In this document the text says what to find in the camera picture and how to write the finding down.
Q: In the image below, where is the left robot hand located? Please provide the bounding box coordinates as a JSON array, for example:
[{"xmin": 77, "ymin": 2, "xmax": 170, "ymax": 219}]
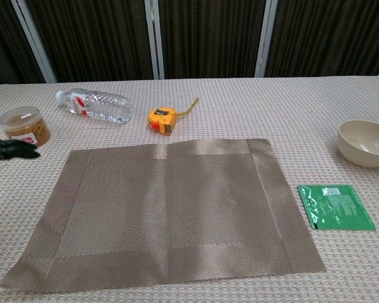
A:
[{"xmin": 0, "ymin": 136, "xmax": 41, "ymax": 167}]

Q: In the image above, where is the clear jar of rubber bands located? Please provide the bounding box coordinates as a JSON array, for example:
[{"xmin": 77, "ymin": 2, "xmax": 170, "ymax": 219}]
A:
[{"xmin": 0, "ymin": 106, "xmax": 51, "ymax": 152}]

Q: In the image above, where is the white partition post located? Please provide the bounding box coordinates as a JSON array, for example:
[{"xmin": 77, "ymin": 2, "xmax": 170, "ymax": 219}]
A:
[
  {"xmin": 144, "ymin": 0, "xmax": 165, "ymax": 80},
  {"xmin": 11, "ymin": 0, "xmax": 57, "ymax": 83},
  {"xmin": 255, "ymin": 0, "xmax": 278, "ymax": 78}
]

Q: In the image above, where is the brown woven placemat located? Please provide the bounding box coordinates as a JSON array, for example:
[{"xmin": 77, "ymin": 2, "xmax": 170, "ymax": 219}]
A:
[{"xmin": 0, "ymin": 138, "xmax": 328, "ymax": 290}]

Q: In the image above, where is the green foil packet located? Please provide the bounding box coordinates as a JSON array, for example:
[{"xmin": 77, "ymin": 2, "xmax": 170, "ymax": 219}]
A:
[{"xmin": 297, "ymin": 184, "xmax": 376, "ymax": 232}]

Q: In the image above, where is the black pleated curtain panel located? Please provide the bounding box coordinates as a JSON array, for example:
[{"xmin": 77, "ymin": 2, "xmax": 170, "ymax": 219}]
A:
[
  {"xmin": 265, "ymin": 0, "xmax": 379, "ymax": 78},
  {"xmin": 0, "ymin": 0, "xmax": 47, "ymax": 88},
  {"xmin": 157, "ymin": 0, "xmax": 267, "ymax": 80},
  {"xmin": 25, "ymin": 0, "xmax": 155, "ymax": 83}
]

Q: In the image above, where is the yellow tape measure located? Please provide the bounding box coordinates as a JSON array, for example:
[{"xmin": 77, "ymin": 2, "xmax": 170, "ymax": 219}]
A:
[{"xmin": 147, "ymin": 97, "xmax": 200, "ymax": 136}]

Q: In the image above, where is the light brown bowl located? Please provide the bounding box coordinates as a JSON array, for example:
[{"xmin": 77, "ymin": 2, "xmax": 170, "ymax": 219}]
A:
[{"xmin": 336, "ymin": 119, "xmax": 379, "ymax": 168}]

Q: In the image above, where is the clear plastic water bottle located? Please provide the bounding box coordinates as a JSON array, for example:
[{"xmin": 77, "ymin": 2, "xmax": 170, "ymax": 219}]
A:
[{"xmin": 55, "ymin": 88, "xmax": 133, "ymax": 124}]

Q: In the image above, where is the pink woven tablecloth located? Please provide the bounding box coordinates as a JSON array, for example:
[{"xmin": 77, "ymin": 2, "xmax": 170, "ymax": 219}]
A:
[{"xmin": 0, "ymin": 74, "xmax": 379, "ymax": 303}]

